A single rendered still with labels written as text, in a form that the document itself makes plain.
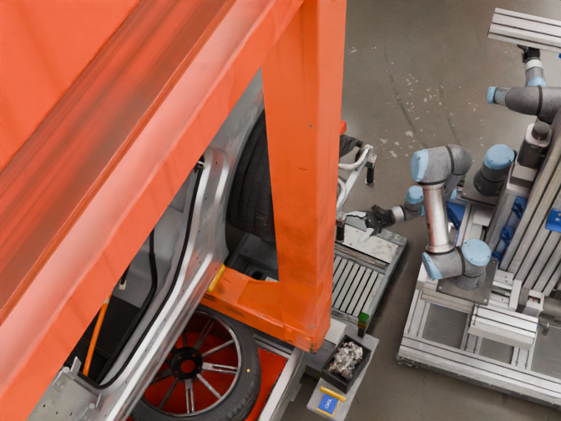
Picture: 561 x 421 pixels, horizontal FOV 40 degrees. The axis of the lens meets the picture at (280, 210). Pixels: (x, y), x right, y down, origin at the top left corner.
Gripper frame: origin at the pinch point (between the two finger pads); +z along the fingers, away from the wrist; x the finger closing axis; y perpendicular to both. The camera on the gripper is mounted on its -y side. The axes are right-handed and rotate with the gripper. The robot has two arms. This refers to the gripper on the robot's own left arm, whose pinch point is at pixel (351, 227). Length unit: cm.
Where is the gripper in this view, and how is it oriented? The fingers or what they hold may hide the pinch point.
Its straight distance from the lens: 340.7
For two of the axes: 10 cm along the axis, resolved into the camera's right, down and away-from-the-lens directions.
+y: 0.4, 5.2, 8.5
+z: -9.4, 3.0, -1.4
